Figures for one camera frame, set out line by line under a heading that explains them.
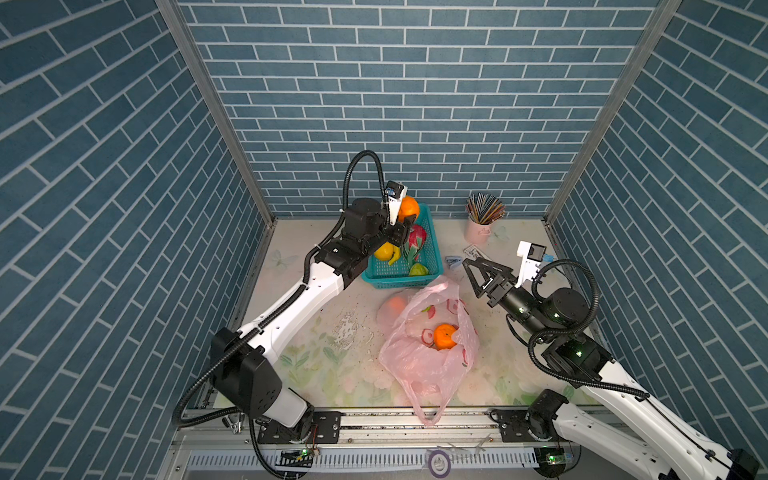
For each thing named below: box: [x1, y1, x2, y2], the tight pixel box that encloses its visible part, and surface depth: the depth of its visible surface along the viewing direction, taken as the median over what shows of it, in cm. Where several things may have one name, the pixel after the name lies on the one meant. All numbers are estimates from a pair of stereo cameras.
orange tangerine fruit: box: [398, 195, 420, 224], surface depth 73 cm
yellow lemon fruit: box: [374, 241, 394, 261], surface depth 107 cm
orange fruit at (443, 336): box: [433, 323, 457, 350], surface depth 88 cm
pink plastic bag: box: [377, 277, 480, 427], surface depth 77 cm
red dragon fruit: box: [404, 224, 427, 264], surface depth 107 cm
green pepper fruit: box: [409, 263, 429, 276], surface depth 100 cm
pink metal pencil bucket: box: [464, 216, 494, 245], surface depth 110 cm
